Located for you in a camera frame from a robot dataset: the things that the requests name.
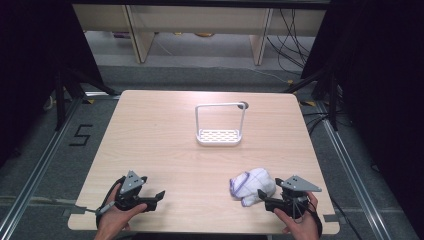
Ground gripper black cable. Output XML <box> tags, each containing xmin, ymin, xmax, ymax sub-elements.
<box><xmin>95</xmin><ymin>175</ymin><xmax>127</xmax><ymax>229</ymax></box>
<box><xmin>308</xmin><ymin>196</ymin><xmax>324</xmax><ymax>238</ymax></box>

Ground white checked dish cloth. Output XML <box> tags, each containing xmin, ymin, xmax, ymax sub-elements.
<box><xmin>229</xmin><ymin>167</ymin><xmax>278</xmax><ymax>207</ymax></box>

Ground bundle of black cables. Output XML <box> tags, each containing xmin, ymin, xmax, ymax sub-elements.
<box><xmin>265</xmin><ymin>8</ymin><xmax>316</xmax><ymax>78</ymax></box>

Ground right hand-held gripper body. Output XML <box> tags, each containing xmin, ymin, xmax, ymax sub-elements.
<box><xmin>264</xmin><ymin>174</ymin><xmax>323</xmax><ymax>220</ymax></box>

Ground black floor cables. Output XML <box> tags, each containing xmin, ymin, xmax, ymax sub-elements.
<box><xmin>302</xmin><ymin>110</ymin><xmax>335</xmax><ymax>135</ymax></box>

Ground black metal stand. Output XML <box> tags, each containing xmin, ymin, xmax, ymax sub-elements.
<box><xmin>283</xmin><ymin>66</ymin><xmax>340</xmax><ymax>132</ymax></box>
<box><xmin>54</xmin><ymin>66</ymin><xmax>121</xmax><ymax>132</ymax></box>

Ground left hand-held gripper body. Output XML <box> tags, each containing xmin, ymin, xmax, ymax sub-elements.
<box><xmin>114</xmin><ymin>170</ymin><xmax>158</xmax><ymax>213</ymax></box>

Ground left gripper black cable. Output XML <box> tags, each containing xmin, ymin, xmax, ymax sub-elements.
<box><xmin>95</xmin><ymin>175</ymin><xmax>127</xmax><ymax>229</ymax></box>

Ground person's right hand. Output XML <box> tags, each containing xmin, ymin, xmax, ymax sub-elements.
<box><xmin>273</xmin><ymin>191</ymin><xmax>320</xmax><ymax>236</ymax></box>

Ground beige wooden desk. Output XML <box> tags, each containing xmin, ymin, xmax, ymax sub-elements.
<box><xmin>72</xmin><ymin>3</ymin><xmax>327</xmax><ymax>66</ymax></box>

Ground white cloth rack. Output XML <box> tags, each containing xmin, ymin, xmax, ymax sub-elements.
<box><xmin>194</xmin><ymin>102</ymin><xmax>247</xmax><ymax>147</ymax></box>

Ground black curtain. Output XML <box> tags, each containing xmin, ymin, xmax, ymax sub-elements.
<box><xmin>0</xmin><ymin>0</ymin><xmax>105</xmax><ymax>168</ymax></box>
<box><xmin>300</xmin><ymin>0</ymin><xmax>424</xmax><ymax>238</ymax></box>

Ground person's left hand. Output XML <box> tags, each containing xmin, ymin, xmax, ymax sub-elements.
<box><xmin>96</xmin><ymin>183</ymin><xmax>148</xmax><ymax>234</ymax></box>

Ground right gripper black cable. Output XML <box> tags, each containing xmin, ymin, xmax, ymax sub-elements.
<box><xmin>308</xmin><ymin>196</ymin><xmax>324</xmax><ymax>238</ymax></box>

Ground aluminium floor rail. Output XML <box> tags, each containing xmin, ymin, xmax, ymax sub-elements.
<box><xmin>0</xmin><ymin>96</ymin><xmax>84</xmax><ymax>240</ymax></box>
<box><xmin>314</xmin><ymin>99</ymin><xmax>391</xmax><ymax>240</ymax></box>

